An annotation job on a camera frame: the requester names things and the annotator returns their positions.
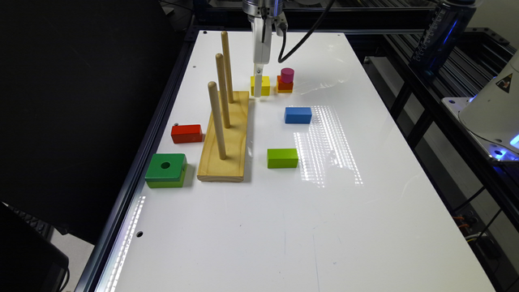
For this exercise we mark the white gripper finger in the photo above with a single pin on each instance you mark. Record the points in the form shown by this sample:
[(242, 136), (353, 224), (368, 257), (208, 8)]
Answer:
[(258, 78)]

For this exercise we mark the silver white gripper body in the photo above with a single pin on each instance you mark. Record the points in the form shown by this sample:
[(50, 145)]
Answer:
[(264, 15)]

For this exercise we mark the yellow block with hole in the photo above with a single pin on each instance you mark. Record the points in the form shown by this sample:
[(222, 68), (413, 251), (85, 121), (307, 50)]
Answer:
[(265, 86)]

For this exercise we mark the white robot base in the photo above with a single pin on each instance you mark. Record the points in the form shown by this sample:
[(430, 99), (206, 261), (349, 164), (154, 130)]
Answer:
[(491, 116)]

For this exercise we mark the orange square block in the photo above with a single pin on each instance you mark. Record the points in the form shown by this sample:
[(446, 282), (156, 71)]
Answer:
[(279, 80)]

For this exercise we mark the pink cylinder block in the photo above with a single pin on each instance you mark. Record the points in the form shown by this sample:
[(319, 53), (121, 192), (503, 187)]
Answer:
[(287, 75)]

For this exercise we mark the small yellow block under orange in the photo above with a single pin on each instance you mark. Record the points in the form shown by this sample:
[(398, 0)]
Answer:
[(284, 88)]

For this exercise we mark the blue rectangular block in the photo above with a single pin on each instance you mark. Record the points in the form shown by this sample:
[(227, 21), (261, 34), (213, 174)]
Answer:
[(299, 115)]

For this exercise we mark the light green rectangular block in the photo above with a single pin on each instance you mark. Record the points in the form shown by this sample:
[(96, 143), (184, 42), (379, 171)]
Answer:
[(282, 158)]

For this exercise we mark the red rectangular block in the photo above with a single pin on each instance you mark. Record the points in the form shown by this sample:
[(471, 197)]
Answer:
[(182, 134)]

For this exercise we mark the dark green block with hole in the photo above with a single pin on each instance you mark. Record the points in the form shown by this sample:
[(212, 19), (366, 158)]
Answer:
[(166, 167)]

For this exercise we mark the middle wooden peg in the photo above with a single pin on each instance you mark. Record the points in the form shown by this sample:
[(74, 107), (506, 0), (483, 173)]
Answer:
[(223, 92)]

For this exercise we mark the wooden peg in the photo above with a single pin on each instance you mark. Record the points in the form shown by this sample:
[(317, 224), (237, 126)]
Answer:
[(227, 66), (223, 92), (216, 116)]

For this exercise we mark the rear wooden peg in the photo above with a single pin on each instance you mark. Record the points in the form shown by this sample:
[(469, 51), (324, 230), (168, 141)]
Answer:
[(227, 66)]

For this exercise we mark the front wooden peg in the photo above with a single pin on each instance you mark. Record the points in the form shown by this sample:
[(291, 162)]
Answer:
[(216, 116)]

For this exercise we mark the wooden peg base board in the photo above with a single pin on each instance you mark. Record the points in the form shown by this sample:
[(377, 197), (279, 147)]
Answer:
[(230, 170)]

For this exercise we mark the black monitor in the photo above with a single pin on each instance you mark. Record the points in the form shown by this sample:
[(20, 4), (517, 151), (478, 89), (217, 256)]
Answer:
[(80, 82)]

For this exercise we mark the black keyboard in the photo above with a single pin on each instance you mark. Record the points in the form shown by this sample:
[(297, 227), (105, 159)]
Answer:
[(41, 227)]

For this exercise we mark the black aluminium table frame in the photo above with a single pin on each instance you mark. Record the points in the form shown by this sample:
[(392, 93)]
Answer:
[(389, 193)]

